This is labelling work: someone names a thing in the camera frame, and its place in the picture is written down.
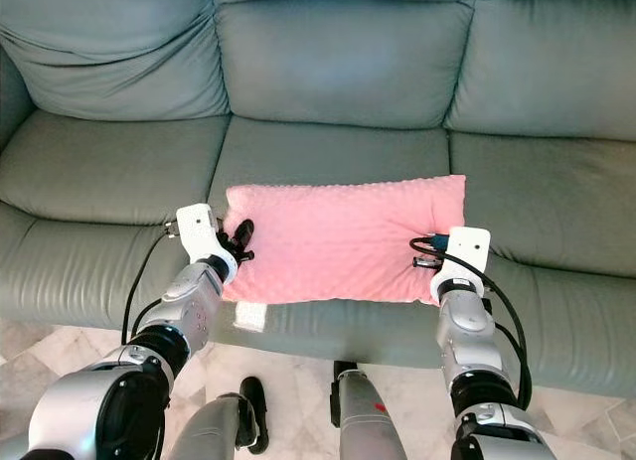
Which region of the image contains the pink dotted plush pillow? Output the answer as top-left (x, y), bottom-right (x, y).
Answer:
top-left (222, 175), bottom-right (467, 333)

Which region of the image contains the grey-green leather sofa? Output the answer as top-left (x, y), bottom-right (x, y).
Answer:
top-left (0, 0), bottom-right (636, 399)

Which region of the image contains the black robot right foot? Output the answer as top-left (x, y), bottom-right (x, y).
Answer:
top-left (329, 360), bottom-right (358, 427)

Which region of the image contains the black robot foot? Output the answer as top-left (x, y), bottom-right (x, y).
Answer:
top-left (238, 376), bottom-right (268, 454)
top-left (329, 360), bottom-right (358, 427)

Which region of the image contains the black robot left foot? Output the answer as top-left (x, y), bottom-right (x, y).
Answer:
top-left (238, 376), bottom-right (268, 454)

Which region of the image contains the grey robot right leg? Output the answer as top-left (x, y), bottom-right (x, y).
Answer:
top-left (336, 369), bottom-right (410, 460)

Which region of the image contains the grey robot leg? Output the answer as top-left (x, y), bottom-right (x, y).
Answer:
top-left (336, 369), bottom-right (410, 460)
top-left (167, 394), bottom-right (241, 460)

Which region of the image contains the grey robot left leg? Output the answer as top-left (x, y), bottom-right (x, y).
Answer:
top-left (167, 394), bottom-right (241, 460)

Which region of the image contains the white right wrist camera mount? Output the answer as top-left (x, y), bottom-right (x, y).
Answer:
top-left (429, 227), bottom-right (492, 304)

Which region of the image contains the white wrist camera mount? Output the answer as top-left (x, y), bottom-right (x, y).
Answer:
top-left (429, 227), bottom-right (492, 304)
top-left (176, 203), bottom-right (239, 285)

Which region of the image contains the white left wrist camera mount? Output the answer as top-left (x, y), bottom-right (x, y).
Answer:
top-left (176, 203), bottom-right (239, 285)

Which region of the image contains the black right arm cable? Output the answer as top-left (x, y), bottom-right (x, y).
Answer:
top-left (409, 235), bottom-right (534, 412)

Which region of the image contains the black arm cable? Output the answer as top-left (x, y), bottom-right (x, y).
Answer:
top-left (409, 235), bottom-right (534, 412)
top-left (120, 222), bottom-right (182, 347)
top-left (132, 297), bottom-right (166, 343)

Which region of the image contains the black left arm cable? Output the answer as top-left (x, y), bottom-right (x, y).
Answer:
top-left (120, 222), bottom-right (182, 347)
top-left (132, 297), bottom-right (166, 343)

